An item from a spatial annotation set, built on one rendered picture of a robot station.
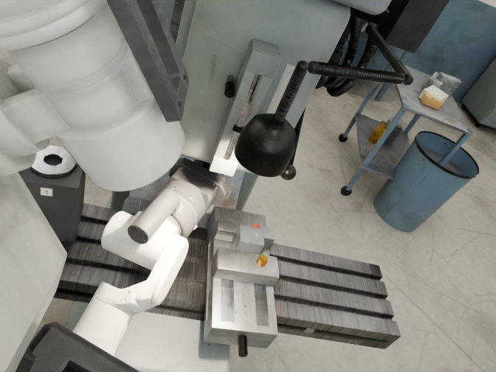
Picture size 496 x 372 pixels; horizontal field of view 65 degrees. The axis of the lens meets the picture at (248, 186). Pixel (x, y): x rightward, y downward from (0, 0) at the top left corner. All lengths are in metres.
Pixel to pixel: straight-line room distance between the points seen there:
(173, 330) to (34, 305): 0.76
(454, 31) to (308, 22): 5.24
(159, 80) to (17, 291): 0.14
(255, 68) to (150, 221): 0.26
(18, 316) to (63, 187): 0.64
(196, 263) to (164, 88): 0.86
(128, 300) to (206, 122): 0.28
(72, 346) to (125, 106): 0.16
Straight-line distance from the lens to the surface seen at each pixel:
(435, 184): 2.88
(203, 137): 0.63
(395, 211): 3.06
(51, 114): 0.22
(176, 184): 0.68
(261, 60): 0.52
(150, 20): 0.21
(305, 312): 1.06
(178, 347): 1.00
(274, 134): 0.46
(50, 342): 0.30
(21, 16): 0.19
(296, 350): 2.13
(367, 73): 0.50
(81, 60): 0.20
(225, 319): 0.88
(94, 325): 0.60
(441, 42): 5.75
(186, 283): 1.00
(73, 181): 0.88
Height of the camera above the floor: 1.74
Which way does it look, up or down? 40 degrees down
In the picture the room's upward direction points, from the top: 25 degrees clockwise
